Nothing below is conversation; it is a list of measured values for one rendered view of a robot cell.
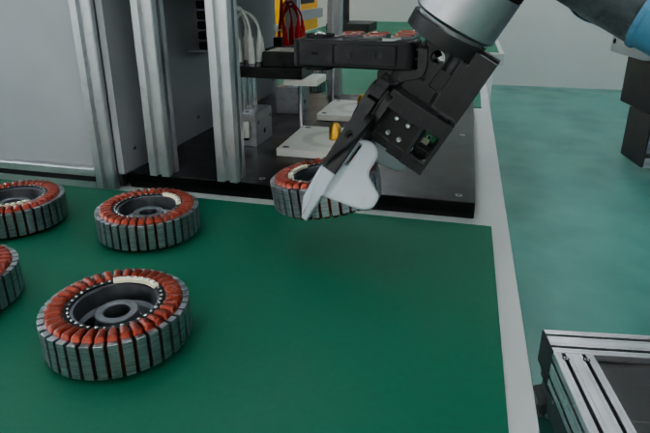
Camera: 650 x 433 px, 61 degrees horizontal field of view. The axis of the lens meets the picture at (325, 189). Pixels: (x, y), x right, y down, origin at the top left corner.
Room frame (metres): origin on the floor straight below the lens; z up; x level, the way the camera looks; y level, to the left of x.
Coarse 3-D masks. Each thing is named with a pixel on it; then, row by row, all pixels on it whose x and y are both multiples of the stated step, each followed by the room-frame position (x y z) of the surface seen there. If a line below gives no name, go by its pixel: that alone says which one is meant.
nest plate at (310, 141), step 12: (300, 132) 0.90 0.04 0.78; (312, 132) 0.90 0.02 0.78; (324, 132) 0.90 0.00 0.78; (288, 144) 0.83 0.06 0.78; (300, 144) 0.83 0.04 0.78; (312, 144) 0.83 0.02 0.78; (324, 144) 0.83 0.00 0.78; (288, 156) 0.80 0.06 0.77; (300, 156) 0.80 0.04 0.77; (312, 156) 0.79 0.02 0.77; (324, 156) 0.79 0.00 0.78
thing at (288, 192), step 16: (304, 160) 0.57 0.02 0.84; (320, 160) 0.57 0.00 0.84; (288, 176) 0.52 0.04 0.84; (304, 176) 0.55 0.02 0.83; (272, 192) 0.52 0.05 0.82; (288, 192) 0.49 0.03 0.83; (304, 192) 0.48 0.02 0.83; (288, 208) 0.49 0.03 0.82; (320, 208) 0.48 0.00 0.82; (336, 208) 0.48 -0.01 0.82; (352, 208) 0.48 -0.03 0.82
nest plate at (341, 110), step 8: (328, 104) 1.13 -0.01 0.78; (336, 104) 1.13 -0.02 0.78; (344, 104) 1.13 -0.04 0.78; (352, 104) 1.13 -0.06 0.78; (320, 112) 1.05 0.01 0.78; (328, 112) 1.05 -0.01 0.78; (336, 112) 1.05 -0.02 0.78; (344, 112) 1.05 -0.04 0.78; (352, 112) 1.05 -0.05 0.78; (328, 120) 1.04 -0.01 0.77; (336, 120) 1.03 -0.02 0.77; (344, 120) 1.03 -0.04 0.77
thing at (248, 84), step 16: (272, 48) 0.89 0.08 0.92; (288, 48) 0.89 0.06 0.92; (240, 64) 0.87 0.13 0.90; (256, 64) 0.86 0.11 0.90; (272, 64) 0.85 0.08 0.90; (288, 64) 0.85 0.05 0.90; (288, 80) 0.85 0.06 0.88; (304, 80) 0.84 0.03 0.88; (320, 80) 0.86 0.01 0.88; (256, 96) 0.92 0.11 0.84
